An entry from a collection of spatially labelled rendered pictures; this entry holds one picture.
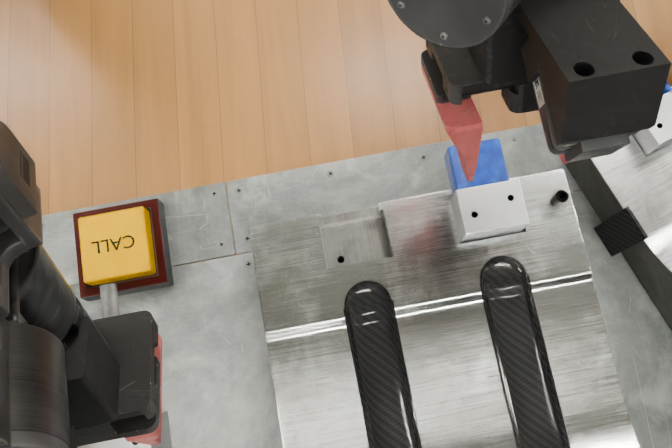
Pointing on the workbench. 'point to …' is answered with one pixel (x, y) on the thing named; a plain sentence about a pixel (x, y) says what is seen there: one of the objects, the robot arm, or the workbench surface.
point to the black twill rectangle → (620, 231)
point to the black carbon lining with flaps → (522, 292)
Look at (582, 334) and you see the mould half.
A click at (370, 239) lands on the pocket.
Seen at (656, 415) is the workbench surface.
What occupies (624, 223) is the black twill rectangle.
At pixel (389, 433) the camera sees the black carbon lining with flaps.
